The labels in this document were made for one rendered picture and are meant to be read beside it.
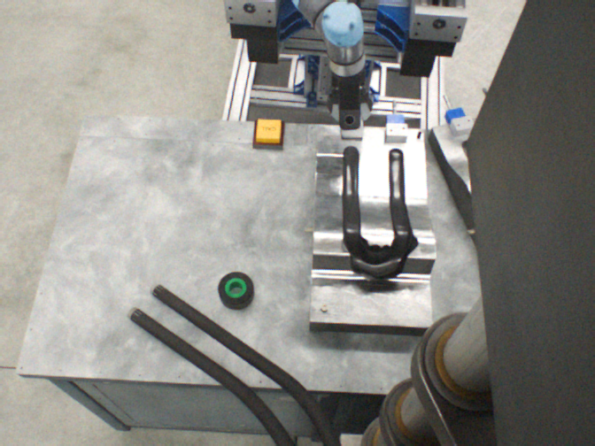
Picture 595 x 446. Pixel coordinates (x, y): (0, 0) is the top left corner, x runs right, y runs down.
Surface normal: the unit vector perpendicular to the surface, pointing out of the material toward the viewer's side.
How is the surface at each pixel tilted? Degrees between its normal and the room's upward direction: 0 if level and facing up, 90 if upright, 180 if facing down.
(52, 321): 0
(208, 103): 0
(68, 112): 0
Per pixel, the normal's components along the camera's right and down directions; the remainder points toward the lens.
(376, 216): 0.03, -0.84
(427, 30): -0.11, 0.87
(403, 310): 0.00, -0.49
